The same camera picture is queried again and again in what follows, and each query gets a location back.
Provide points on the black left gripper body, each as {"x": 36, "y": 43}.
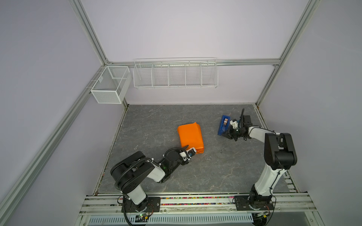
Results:
{"x": 180, "y": 161}

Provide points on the white mesh side basket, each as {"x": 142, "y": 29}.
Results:
{"x": 112, "y": 85}

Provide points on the aluminium front rail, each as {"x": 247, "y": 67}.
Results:
{"x": 110, "y": 204}

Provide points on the white wire wall shelf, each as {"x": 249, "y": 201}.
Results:
{"x": 184, "y": 72}

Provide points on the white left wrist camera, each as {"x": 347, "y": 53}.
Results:
{"x": 187, "y": 154}

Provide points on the blue tape dispenser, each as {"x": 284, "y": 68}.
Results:
{"x": 224, "y": 125}

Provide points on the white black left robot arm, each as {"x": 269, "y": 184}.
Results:
{"x": 132, "y": 171}

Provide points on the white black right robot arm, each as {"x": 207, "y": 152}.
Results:
{"x": 279, "y": 154}

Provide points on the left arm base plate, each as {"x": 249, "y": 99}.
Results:
{"x": 150, "y": 204}

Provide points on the aluminium corner frame post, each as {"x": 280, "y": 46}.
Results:
{"x": 85, "y": 23}

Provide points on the white vented cable duct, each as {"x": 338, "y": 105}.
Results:
{"x": 172, "y": 219}

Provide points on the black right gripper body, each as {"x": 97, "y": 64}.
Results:
{"x": 235, "y": 133}

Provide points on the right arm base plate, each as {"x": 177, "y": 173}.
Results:
{"x": 251, "y": 203}

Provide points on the orange wrapping paper sheet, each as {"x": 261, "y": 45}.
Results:
{"x": 190, "y": 135}

